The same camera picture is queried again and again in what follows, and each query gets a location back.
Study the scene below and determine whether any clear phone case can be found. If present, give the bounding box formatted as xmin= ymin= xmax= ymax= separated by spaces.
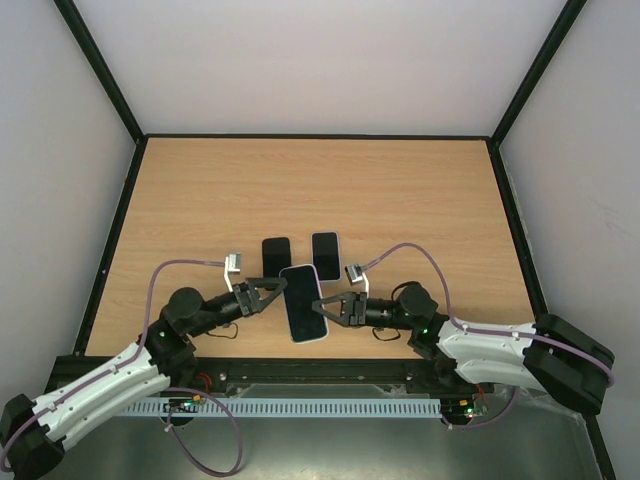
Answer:
xmin=278 ymin=264 xmax=330 ymax=345

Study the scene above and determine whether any light blue slotted cable duct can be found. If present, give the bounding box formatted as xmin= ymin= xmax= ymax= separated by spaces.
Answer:
xmin=120 ymin=397 xmax=441 ymax=419

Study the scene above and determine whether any black phone case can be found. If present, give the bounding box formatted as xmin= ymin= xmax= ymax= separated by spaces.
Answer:
xmin=261 ymin=236 xmax=294 ymax=278

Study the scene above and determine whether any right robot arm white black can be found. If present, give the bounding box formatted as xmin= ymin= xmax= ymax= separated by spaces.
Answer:
xmin=312 ymin=281 xmax=614 ymax=415

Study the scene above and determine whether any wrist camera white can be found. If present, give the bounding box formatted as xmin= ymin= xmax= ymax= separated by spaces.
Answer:
xmin=345 ymin=264 xmax=370 ymax=294
xmin=223 ymin=252 xmax=242 ymax=292

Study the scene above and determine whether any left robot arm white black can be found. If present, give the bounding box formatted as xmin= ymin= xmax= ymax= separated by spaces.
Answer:
xmin=1 ymin=278 xmax=287 ymax=479

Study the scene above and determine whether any black aluminium frame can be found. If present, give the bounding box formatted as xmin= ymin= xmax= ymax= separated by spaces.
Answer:
xmin=53 ymin=1 xmax=616 ymax=479

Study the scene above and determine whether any silver white phone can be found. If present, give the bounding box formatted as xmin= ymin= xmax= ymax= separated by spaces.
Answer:
xmin=312 ymin=232 xmax=342 ymax=281

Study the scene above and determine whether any black front mounting rail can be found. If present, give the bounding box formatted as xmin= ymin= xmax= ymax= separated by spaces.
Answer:
xmin=47 ymin=355 xmax=584 ymax=401

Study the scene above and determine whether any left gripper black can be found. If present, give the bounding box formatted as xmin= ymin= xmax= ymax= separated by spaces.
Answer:
xmin=188 ymin=278 xmax=287 ymax=338

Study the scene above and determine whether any purple cable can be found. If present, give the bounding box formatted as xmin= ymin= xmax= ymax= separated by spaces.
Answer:
xmin=0 ymin=258 xmax=246 ymax=474
xmin=362 ymin=242 xmax=617 ymax=432

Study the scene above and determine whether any lilac phone case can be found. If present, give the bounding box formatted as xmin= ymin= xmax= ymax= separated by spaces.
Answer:
xmin=310 ymin=230 xmax=344 ymax=283

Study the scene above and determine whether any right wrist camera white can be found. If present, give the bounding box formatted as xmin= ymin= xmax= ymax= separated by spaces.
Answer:
xmin=345 ymin=264 xmax=370 ymax=294

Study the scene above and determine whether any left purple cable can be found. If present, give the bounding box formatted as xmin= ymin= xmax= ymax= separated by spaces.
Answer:
xmin=0 ymin=258 xmax=246 ymax=474

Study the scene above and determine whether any dark blue phone screen up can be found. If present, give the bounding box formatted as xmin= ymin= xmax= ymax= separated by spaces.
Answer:
xmin=281 ymin=267 xmax=327 ymax=342

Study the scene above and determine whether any blue phone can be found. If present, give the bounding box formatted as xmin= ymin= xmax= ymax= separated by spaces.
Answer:
xmin=263 ymin=238 xmax=292 ymax=277

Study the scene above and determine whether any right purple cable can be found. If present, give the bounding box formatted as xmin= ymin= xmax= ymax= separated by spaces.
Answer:
xmin=362 ymin=242 xmax=617 ymax=432

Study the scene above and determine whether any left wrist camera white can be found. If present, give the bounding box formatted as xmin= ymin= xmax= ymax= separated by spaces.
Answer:
xmin=223 ymin=252 xmax=242 ymax=292

